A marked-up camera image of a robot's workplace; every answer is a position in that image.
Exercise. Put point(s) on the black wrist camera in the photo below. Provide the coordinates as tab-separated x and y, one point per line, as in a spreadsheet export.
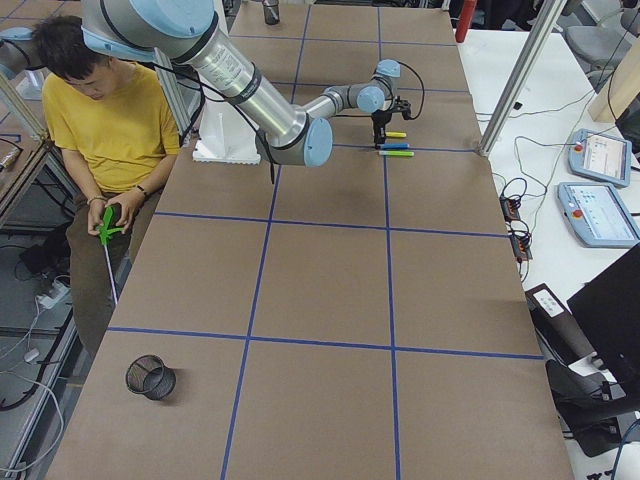
403	107

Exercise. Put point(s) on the blue highlighter marker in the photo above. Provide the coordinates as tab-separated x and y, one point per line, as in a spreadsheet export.
394	146

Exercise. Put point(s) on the aluminium frame post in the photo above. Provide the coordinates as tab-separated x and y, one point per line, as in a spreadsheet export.
535	42

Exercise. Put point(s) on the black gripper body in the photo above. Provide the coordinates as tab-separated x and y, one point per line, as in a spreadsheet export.
379	121

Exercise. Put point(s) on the person in yellow shirt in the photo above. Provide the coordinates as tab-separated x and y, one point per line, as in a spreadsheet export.
119	142

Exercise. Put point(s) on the near blue teach pendant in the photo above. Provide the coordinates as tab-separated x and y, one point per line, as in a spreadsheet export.
597	215

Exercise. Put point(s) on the black mesh pen cup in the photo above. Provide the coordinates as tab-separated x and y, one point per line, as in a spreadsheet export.
149	376

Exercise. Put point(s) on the grey office chair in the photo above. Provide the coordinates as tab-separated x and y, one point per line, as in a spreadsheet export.
602	47

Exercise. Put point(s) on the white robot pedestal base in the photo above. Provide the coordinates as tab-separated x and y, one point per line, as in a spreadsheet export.
225	136

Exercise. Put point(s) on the red cylinder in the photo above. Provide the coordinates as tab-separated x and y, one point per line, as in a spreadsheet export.
465	20

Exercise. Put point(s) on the green highlighter marker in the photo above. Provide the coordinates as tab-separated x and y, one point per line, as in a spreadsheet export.
396	153

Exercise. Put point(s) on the black monitor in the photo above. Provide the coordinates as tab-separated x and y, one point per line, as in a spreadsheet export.
607	311

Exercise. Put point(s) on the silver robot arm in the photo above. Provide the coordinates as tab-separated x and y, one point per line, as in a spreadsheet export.
18	52
188	32

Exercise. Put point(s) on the black box with white label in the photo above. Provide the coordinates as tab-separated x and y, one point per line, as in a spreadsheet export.
558	328

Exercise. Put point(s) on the green hand controller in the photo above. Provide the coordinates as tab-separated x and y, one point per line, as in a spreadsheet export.
108	228

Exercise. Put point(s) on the far blue teach pendant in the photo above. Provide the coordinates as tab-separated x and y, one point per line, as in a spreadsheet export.
600	156

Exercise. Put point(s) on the blue teach pendant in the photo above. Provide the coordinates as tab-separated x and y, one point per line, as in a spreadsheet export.
600	156
597	215

